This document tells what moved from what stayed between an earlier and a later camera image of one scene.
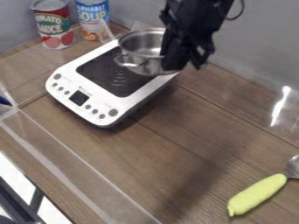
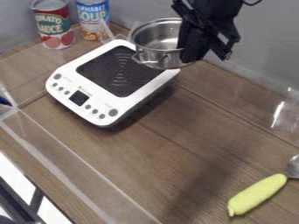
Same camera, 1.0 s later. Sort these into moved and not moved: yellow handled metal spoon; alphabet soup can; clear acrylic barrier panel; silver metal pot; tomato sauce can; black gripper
Moved: black gripper; silver metal pot
Not moved: alphabet soup can; tomato sauce can; clear acrylic barrier panel; yellow handled metal spoon
